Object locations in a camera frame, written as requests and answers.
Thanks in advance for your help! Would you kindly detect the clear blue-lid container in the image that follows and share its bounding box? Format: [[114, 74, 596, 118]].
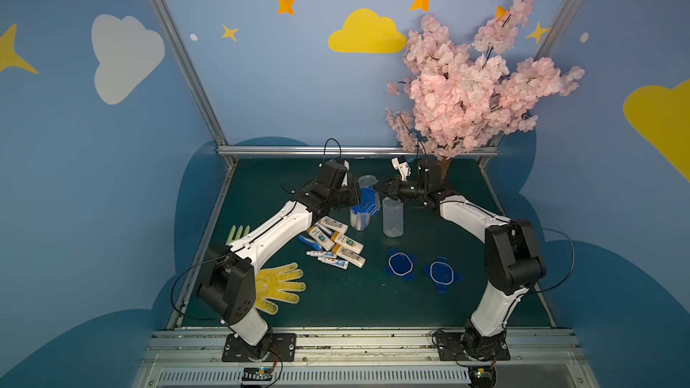
[[358, 174, 378, 190], [350, 187, 380, 231], [382, 197, 404, 238]]

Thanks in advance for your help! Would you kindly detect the white orange-cap lotion bottle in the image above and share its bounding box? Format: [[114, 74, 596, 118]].
[[317, 217, 349, 234]]

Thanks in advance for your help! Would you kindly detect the blue travel toothbrush case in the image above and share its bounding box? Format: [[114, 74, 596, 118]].
[[298, 235, 323, 251]]

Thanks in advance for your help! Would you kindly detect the small white toothpaste tube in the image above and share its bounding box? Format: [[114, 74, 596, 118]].
[[317, 256, 350, 269]]

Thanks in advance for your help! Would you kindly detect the blue container lid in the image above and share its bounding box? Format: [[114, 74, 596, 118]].
[[423, 256, 464, 295], [385, 248, 416, 282]]

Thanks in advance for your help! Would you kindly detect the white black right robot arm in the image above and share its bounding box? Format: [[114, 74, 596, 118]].
[[374, 177, 546, 361]]

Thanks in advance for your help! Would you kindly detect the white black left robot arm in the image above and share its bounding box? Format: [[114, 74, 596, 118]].
[[194, 183, 361, 357]]

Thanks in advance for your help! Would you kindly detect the pink artificial blossom tree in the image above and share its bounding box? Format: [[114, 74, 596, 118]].
[[386, 0, 585, 165]]

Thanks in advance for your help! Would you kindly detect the yellow white work glove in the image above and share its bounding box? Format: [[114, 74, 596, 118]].
[[254, 262, 307, 315]]

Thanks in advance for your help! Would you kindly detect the green plastic garden fork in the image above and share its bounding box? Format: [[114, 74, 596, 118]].
[[226, 226, 251, 246]]

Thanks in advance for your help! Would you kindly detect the left small circuit board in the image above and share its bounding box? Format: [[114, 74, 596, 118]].
[[240, 366, 273, 387]]

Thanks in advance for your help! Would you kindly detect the small circuit board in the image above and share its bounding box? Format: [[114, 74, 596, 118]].
[[468, 368, 497, 388], [240, 366, 273, 387]]

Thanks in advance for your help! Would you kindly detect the right small circuit board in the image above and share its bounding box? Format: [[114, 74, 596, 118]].
[[468, 368, 497, 388]]

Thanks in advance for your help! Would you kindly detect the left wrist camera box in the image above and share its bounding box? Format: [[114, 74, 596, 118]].
[[316, 157, 350, 190]]

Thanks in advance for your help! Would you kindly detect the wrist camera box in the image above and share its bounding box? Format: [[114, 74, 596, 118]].
[[316, 157, 350, 190], [391, 156, 443, 183]]

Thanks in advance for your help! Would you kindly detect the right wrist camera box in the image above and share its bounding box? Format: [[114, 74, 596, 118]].
[[391, 156, 443, 183]]

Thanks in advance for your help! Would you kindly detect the horizontal aluminium back rail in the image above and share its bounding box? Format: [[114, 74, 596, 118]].
[[216, 144, 500, 159]]

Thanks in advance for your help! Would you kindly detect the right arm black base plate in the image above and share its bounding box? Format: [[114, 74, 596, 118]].
[[432, 330, 511, 362]]

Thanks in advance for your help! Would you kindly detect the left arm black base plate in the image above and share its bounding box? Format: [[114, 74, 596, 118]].
[[221, 331, 296, 363]]

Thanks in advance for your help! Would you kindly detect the front aluminium rail frame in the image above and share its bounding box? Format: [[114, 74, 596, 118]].
[[133, 327, 598, 387]]

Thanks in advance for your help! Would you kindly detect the right aluminium corner post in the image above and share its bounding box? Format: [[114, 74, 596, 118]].
[[476, 0, 605, 169]]

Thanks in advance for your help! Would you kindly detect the aluminium corner post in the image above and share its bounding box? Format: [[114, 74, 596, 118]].
[[147, 0, 237, 169], [476, 0, 605, 169]]

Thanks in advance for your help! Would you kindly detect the left aluminium corner post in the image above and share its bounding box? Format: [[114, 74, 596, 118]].
[[147, 0, 237, 169]]

